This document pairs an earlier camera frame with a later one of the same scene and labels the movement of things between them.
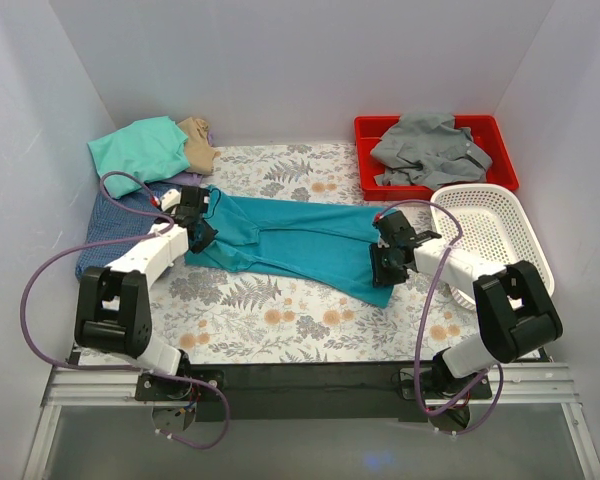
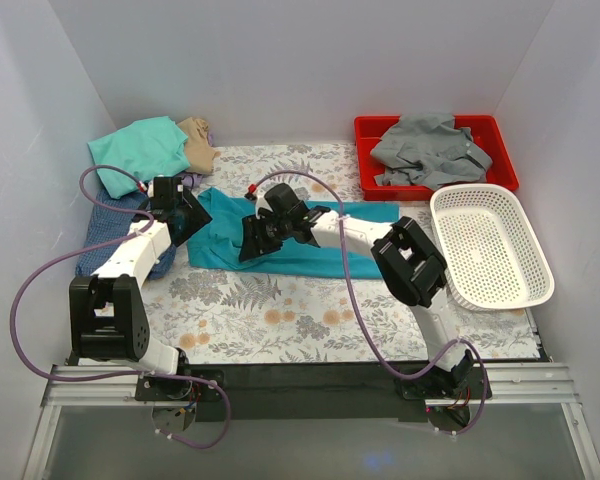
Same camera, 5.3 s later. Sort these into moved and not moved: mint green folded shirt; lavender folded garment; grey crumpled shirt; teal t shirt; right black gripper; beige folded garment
Moved: right black gripper; teal t shirt
Not moved: lavender folded garment; mint green folded shirt; grey crumpled shirt; beige folded garment
